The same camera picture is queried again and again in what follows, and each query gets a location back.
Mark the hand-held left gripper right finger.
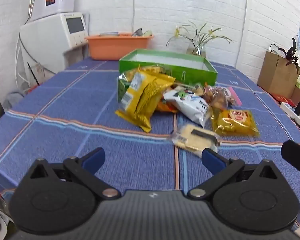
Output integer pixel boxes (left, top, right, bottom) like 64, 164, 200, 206
187, 148, 278, 202

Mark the white wall cable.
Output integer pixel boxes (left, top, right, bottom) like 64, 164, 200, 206
235, 0, 249, 67
131, 0, 137, 33

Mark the purple leaf plant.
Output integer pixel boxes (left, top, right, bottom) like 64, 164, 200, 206
269, 37, 300, 78

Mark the clear bag of brown snacks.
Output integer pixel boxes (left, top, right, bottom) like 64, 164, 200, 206
204, 85, 242, 110

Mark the cream biscuit packet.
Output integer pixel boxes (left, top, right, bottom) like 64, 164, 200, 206
170, 82, 205, 97

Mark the orange snack packet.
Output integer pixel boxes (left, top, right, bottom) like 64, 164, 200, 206
156, 99, 178, 113

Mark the brown paper bag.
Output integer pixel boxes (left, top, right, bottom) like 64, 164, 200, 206
257, 51, 300, 98

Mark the clear pale cracker packet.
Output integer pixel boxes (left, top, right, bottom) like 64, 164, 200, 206
170, 124, 222, 158

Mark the green snack packet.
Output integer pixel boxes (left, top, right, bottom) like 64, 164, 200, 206
118, 78, 131, 102

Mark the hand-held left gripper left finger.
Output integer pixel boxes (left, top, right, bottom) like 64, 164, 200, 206
27, 147, 121, 201

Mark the large yellow snack bag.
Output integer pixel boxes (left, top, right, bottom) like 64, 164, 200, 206
115, 71, 176, 133

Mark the red patterned cloth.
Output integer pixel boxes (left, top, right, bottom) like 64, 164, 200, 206
268, 91, 297, 107

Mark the metal hose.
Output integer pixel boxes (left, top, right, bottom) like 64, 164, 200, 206
27, 0, 42, 20

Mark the blue plaid tablecloth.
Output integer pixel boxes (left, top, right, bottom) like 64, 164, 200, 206
0, 55, 300, 232

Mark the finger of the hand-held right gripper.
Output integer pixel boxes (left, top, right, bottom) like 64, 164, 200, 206
281, 140, 300, 188

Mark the clear packet of yellow crackers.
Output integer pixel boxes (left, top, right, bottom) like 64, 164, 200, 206
139, 64, 171, 77

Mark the orange plastic basin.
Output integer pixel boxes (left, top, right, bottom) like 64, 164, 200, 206
85, 32, 154, 61

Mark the white power strip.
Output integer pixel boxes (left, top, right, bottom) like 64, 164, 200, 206
280, 102, 300, 127

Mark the small yellow red-label packet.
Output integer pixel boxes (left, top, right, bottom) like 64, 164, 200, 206
212, 109, 260, 137

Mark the glass vase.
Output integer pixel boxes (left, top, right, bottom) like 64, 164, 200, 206
191, 44, 207, 57

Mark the white snack bag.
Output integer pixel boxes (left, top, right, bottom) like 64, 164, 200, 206
163, 87, 213, 128

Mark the yellow flower plant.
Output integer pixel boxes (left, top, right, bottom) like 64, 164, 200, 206
166, 21, 232, 50

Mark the white machine with screen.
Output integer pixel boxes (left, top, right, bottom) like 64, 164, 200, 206
20, 12, 89, 74

